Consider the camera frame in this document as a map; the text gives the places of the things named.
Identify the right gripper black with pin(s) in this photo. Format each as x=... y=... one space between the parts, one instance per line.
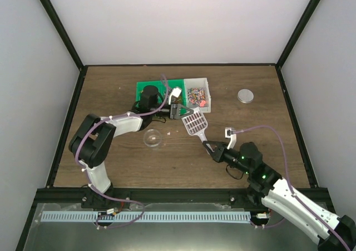
x=218 y=154

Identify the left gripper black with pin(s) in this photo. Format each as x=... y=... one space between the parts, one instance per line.
x=174 y=109

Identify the lilac slotted plastic scoop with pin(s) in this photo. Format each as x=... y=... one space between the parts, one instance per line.
x=196 y=124

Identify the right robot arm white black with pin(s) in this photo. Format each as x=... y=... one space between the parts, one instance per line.
x=268 y=188

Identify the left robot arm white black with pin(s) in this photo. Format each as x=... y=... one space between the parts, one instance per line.
x=92 y=140

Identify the green bin left candies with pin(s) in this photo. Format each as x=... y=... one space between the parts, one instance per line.
x=139 y=86

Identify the green bin candies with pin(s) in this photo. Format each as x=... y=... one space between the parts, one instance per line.
x=139 y=86
x=170 y=84

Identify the green bin middle candies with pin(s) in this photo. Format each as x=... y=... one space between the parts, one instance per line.
x=170 y=84

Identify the white bin striped candies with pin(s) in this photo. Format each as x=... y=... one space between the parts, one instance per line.
x=197 y=94

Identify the clear plastic round container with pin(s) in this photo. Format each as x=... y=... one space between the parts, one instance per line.
x=153 y=139

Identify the round grey metal lid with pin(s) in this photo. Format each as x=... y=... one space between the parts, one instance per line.
x=245 y=96

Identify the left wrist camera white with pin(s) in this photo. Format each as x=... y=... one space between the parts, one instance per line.
x=174 y=94

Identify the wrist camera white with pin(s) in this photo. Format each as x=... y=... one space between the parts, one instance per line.
x=174 y=94
x=230 y=134

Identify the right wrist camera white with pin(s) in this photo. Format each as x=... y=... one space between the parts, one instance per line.
x=230 y=134

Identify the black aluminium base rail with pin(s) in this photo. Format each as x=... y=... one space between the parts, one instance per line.
x=236 y=198

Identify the light blue slotted cable duct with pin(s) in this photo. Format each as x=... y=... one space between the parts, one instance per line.
x=148 y=217

